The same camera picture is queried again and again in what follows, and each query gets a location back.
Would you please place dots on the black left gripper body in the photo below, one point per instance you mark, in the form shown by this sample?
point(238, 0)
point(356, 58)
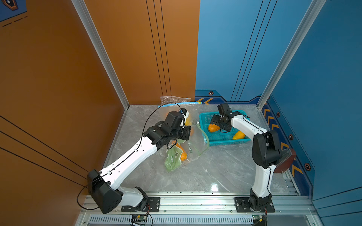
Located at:
point(181, 133)

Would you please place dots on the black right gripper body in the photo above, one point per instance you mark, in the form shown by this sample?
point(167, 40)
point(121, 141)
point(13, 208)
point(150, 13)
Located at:
point(218, 121)

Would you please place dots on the small yellow mango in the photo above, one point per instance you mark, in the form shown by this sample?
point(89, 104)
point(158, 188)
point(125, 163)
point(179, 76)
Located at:
point(239, 135)

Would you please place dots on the green printed zip bag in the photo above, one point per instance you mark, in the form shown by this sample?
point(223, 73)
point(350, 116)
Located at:
point(194, 148)

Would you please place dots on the orange mango small wrinkled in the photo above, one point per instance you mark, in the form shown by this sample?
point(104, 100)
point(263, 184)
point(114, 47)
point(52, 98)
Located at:
point(182, 152)

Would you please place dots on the clear zip-top bag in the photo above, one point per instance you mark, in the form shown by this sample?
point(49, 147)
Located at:
point(173, 99)

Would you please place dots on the orange mango top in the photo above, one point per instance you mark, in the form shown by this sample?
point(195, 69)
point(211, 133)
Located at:
point(213, 128)

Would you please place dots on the blue zipper clear bag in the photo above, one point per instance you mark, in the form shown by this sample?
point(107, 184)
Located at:
point(191, 107)

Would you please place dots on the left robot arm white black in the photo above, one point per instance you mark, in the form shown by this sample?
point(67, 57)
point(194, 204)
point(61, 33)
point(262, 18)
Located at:
point(104, 185)

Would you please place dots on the teal plastic basket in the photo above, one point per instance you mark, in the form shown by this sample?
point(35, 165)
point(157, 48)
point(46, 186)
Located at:
point(218, 138)

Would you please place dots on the brown wedge stand clear plate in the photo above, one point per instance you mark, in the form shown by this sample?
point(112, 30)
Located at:
point(287, 158)

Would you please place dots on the green circuit board left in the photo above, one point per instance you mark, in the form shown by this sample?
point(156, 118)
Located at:
point(139, 220)

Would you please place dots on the right circuit board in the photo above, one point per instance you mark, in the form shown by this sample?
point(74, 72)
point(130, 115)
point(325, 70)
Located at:
point(260, 221)

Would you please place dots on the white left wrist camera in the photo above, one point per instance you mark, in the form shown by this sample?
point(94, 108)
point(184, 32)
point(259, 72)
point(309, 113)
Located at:
point(184, 112)

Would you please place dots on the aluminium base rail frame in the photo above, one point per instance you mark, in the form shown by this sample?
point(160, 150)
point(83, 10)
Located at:
point(206, 209)

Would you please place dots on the aluminium corner post right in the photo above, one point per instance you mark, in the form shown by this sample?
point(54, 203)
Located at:
point(298, 37)

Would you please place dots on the aluminium corner post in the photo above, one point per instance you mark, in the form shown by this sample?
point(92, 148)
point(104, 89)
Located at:
point(298, 37)
point(93, 34)

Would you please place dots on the aluminium corner post left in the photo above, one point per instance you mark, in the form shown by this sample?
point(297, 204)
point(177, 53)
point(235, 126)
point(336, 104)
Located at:
point(93, 34)

